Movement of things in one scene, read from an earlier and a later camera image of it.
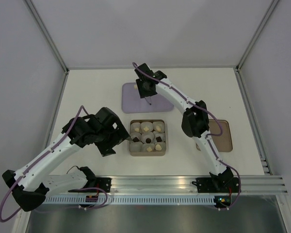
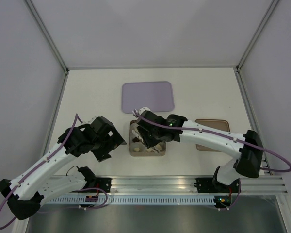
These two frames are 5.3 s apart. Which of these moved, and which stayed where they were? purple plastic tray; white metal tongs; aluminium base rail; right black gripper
Moved: right black gripper; white metal tongs
Stayed: purple plastic tray; aluminium base rail
